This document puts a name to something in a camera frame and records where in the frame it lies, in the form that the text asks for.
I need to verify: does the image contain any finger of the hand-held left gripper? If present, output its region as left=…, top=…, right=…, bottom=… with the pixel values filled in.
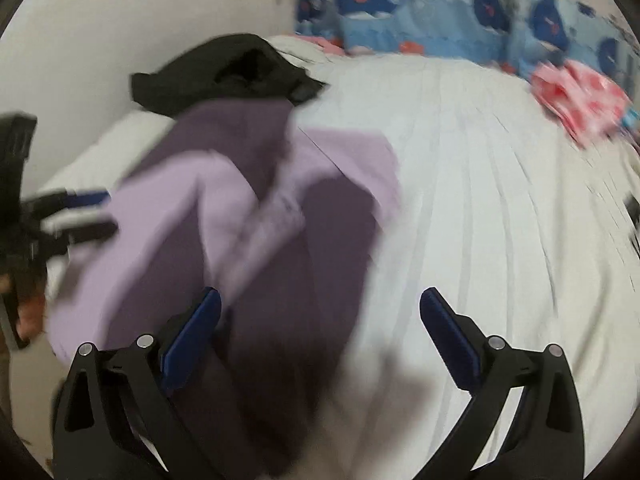
left=22, top=188, right=113, bottom=217
left=30, top=220, right=120, bottom=257

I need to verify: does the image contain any pink and red cloth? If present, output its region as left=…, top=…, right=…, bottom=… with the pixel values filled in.
left=529, top=59, right=633, bottom=150

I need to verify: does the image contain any white quilted bed cover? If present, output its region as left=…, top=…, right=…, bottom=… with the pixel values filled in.
left=37, top=35, right=640, bottom=480

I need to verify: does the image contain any lavender large garment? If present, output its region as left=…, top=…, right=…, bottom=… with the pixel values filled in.
left=47, top=97, right=402, bottom=480

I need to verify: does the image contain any black garment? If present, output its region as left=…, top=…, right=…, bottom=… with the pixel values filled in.
left=130, top=34, right=328, bottom=116

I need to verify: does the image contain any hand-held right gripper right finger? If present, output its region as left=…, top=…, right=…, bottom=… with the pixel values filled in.
left=419, top=287, right=586, bottom=480

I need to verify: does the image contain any whale print blue pillow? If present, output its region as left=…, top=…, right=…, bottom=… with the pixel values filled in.
left=332, top=0, right=516, bottom=67
left=294, top=0, right=346, bottom=53
left=505, top=0, right=640, bottom=92

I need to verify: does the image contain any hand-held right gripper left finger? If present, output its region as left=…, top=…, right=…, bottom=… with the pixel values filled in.
left=52, top=287, right=222, bottom=480

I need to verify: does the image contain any person's left hand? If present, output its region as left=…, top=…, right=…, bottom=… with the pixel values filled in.
left=14, top=292, right=50, bottom=342

